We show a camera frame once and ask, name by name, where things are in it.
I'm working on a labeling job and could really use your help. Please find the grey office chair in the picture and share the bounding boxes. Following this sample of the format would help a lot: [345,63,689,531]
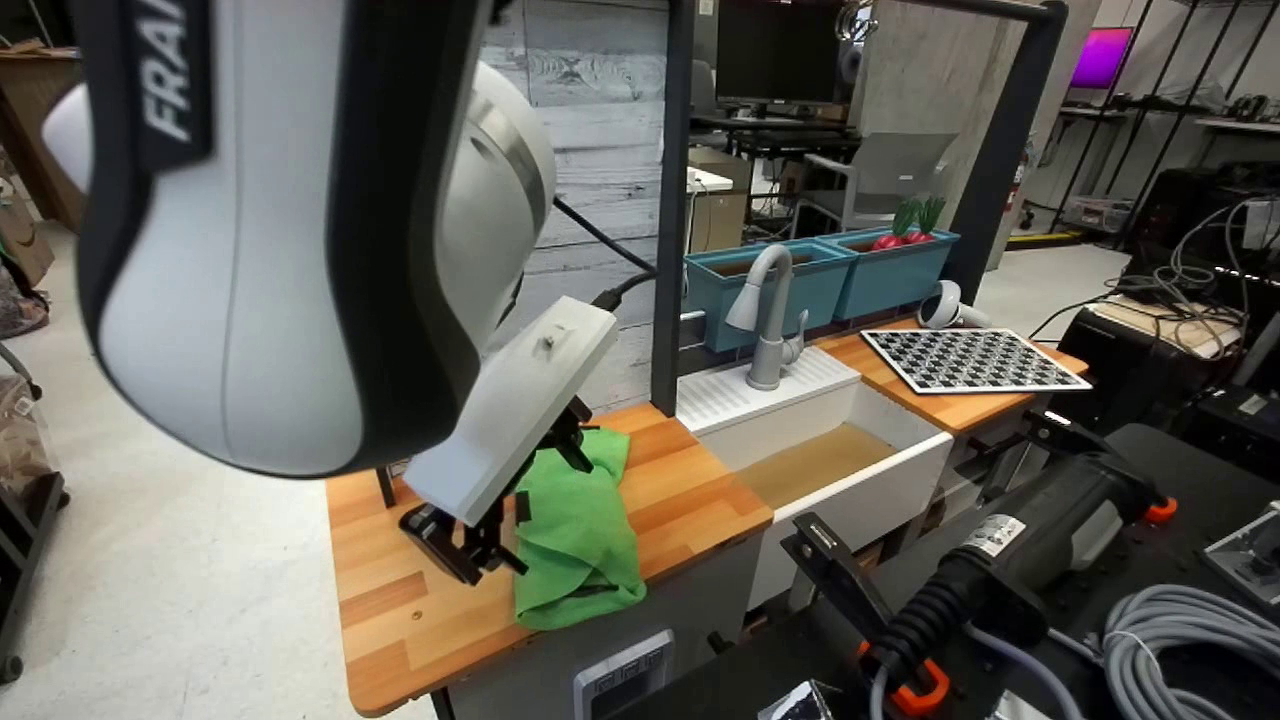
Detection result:
[789,130,961,242]

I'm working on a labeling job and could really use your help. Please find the black computer case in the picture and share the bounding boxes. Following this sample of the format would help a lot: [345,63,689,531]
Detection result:
[1054,300,1280,453]

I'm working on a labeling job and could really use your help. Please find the black plug with ribbed sleeve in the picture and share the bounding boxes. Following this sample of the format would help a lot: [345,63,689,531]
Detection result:
[868,452,1167,687]

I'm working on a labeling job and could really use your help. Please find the green towel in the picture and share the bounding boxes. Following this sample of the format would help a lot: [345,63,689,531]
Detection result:
[513,427,648,632]

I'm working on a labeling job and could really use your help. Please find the toy radishes with green leaves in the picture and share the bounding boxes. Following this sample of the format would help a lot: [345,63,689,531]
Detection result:
[869,196,947,252]

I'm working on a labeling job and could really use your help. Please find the brown paper bag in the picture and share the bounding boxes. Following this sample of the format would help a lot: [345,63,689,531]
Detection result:
[0,178,57,292]

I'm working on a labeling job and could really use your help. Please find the toy kitchen with wooden top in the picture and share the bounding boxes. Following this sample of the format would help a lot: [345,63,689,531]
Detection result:
[325,0,1093,720]

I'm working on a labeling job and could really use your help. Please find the white sink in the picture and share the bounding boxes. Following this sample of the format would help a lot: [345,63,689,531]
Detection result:
[677,346,955,612]

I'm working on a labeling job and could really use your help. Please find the beige cabinet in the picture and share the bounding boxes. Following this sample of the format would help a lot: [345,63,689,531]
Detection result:
[687,147,753,255]

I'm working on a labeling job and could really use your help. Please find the black clamp with orange grip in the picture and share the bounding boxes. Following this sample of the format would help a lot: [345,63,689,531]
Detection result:
[1018,408,1180,528]
[779,511,952,718]

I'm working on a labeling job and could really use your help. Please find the monitor with magenta screen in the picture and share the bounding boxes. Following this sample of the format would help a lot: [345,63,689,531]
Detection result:
[1067,26,1137,92]

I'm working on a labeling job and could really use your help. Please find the teal planter box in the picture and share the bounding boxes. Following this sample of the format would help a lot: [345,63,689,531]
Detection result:
[684,240,857,354]
[814,227,962,322]

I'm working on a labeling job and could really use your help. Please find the coil of grey cable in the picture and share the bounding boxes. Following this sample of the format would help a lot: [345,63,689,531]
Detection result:
[1098,584,1280,720]

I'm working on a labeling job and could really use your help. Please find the grey tap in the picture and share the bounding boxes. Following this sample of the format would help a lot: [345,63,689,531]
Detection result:
[724,243,810,392]

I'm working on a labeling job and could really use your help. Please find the hand controller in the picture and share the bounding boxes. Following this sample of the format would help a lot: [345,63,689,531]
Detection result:
[917,279,992,332]

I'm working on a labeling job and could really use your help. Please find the black cart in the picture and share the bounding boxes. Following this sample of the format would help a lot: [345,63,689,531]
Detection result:
[0,340,72,687]

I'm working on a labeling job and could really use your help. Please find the black wire shelf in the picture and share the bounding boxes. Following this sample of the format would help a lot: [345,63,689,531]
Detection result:
[1048,0,1280,243]

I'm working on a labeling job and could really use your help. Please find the black and white calibration board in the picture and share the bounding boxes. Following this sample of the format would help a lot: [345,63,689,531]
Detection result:
[859,326,1094,396]

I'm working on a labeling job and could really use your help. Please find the wooden furniture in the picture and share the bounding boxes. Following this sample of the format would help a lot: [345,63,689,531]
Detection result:
[0,38,87,233]

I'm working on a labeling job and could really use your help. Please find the black monitor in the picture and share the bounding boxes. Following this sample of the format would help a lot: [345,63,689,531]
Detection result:
[714,0,862,109]

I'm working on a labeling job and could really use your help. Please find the heap of cables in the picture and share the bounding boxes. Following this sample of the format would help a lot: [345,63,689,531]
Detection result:
[1028,194,1280,347]

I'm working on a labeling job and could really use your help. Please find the grey metal device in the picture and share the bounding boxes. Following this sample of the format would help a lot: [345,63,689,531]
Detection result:
[1203,498,1280,608]

